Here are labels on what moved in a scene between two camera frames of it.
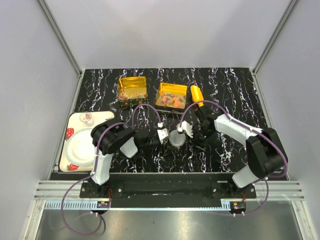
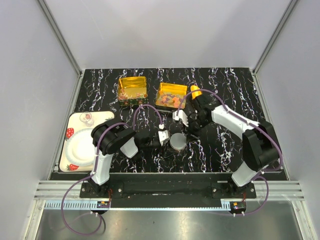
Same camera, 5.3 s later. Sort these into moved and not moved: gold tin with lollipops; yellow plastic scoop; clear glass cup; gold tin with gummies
Moved: clear glass cup
Not moved: yellow plastic scoop; gold tin with lollipops; gold tin with gummies
